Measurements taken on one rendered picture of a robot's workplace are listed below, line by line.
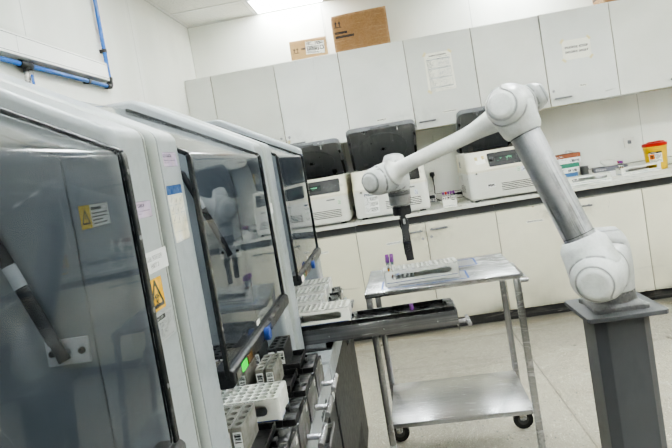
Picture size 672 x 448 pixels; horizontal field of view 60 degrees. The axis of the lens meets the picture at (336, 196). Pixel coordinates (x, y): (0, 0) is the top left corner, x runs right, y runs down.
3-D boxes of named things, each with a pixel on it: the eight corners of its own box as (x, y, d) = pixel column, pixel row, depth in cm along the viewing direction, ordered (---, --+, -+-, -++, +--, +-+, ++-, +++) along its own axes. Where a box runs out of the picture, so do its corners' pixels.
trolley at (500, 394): (389, 496, 230) (356, 295, 226) (392, 439, 276) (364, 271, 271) (562, 480, 221) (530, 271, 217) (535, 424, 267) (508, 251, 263)
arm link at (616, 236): (638, 281, 203) (629, 220, 201) (634, 296, 187) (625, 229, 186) (588, 283, 211) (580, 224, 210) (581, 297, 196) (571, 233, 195)
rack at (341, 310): (265, 336, 196) (262, 318, 196) (271, 327, 206) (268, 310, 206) (351, 323, 193) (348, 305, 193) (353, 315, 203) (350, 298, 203)
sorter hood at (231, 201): (-24, 423, 110) (-91, 94, 107) (120, 329, 171) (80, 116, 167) (236, 388, 106) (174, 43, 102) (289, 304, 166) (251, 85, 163)
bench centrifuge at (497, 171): (472, 203, 419) (457, 109, 415) (461, 197, 480) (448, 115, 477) (550, 191, 413) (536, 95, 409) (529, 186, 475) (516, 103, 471)
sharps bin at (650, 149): (651, 171, 435) (647, 142, 433) (640, 170, 452) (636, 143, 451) (675, 167, 433) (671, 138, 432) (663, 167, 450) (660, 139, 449)
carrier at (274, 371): (276, 375, 150) (272, 353, 150) (284, 374, 150) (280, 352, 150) (268, 393, 139) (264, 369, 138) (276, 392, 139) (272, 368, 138)
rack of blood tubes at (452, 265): (385, 287, 231) (383, 272, 231) (385, 282, 241) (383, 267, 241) (460, 276, 229) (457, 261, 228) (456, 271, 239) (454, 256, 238)
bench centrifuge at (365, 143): (357, 221, 426) (341, 129, 422) (359, 213, 488) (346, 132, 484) (432, 209, 421) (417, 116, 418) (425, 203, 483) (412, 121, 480)
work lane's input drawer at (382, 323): (257, 358, 195) (252, 332, 194) (265, 345, 208) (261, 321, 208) (474, 329, 188) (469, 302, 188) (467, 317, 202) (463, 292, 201)
